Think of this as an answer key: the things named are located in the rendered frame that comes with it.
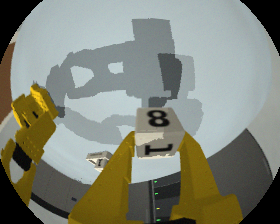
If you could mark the white number cube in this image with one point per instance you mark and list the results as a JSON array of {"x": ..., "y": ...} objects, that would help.
[
  {"x": 100, "y": 164},
  {"x": 158, "y": 133}
]

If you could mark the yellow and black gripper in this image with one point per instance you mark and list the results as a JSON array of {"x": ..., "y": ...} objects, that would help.
[{"x": 106, "y": 201}]

